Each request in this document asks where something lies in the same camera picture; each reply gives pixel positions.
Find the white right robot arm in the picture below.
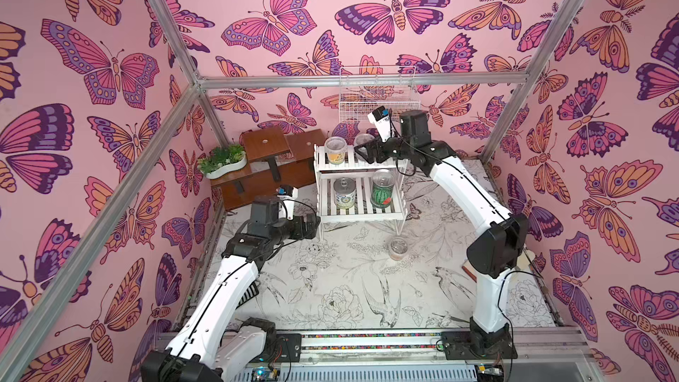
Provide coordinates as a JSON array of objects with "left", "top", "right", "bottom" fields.
[{"left": 358, "top": 106, "right": 529, "bottom": 360}]

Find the dark seed jar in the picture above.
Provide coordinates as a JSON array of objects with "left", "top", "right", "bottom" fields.
[{"left": 354, "top": 134, "right": 375, "bottom": 149}]

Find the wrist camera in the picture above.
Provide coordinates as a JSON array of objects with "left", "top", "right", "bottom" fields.
[
  {"left": 368, "top": 106, "right": 394, "bottom": 143},
  {"left": 276, "top": 185, "right": 298, "bottom": 220}
]

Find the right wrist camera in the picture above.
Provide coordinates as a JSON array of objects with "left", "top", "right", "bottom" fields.
[{"left": 368, "top": 106, "right": 394, "bottom": 143}]

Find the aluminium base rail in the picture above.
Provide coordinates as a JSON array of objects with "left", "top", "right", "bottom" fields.
[{"left": 142, "top": 325, "right": 606, "bottom": 382}]

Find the green watermelon can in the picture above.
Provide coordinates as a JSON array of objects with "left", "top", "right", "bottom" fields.
[{"left": 371, "top": 169, "right": 395, "bottom": 209}]

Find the purple label tin can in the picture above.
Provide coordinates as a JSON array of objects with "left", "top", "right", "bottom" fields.
[{"left": 332, "top": 177, "right": 356, "bottom": 210}]

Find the black white striped brush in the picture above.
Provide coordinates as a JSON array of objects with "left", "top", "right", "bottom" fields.
[{"left": 236, "top": 280, "right": 260, "bottom": 308}]

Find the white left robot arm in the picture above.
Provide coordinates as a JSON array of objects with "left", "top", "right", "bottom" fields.
[{"left": 141, "top": 196, "right": 321, "bottom": 381}]

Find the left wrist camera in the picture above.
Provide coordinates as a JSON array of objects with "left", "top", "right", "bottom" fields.
[{"left": 276, "top": 185, "right": 298, "bottom": 220}]

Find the white wire basket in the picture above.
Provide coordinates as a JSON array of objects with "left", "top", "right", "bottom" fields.
[{"left": 337, "top": 73, "right": 421, "bottom": 123}]

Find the red seed jar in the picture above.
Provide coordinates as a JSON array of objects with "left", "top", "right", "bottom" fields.
[{"left": 387, "top": 236, "right": 410, "bottom": 261}]

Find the yellow seed jar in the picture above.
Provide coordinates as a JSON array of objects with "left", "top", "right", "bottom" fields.
[{"left": 325, "top": 136, "right": 348, "bottom": 166}]

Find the brown wooden stepped stand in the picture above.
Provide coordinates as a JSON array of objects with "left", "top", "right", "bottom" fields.
[{"left": 211, "top": 127, "right": 326, "bottom": 210}]

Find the green plant in white pot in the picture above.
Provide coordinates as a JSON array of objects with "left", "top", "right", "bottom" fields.
[{"left": 197, "top": 144, "right": 248, "bottom": 180}]

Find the white slatted wooden shelf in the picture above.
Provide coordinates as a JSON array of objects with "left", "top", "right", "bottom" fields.
[{"left": 314, "top": 145, "right": 410, "bottom": 235}]

